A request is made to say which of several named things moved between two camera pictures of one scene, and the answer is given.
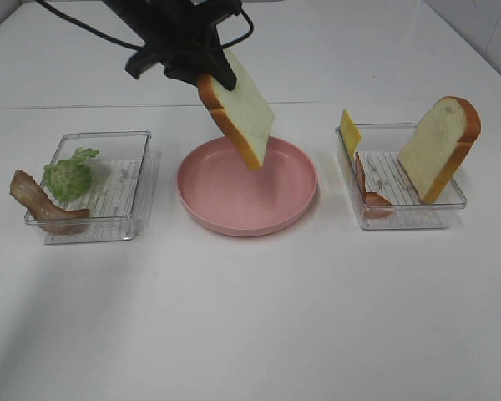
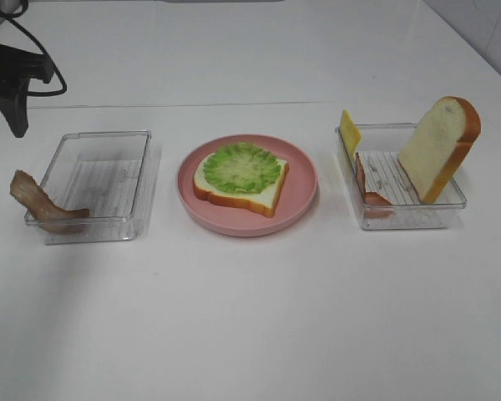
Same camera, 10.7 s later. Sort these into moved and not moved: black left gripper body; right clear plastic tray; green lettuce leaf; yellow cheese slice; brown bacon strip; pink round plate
Moved: green lettuce leaf; black left gripper body
Not moved: pink round plate; right clear plastic tray; brown bacon strip; yellow cheese slice
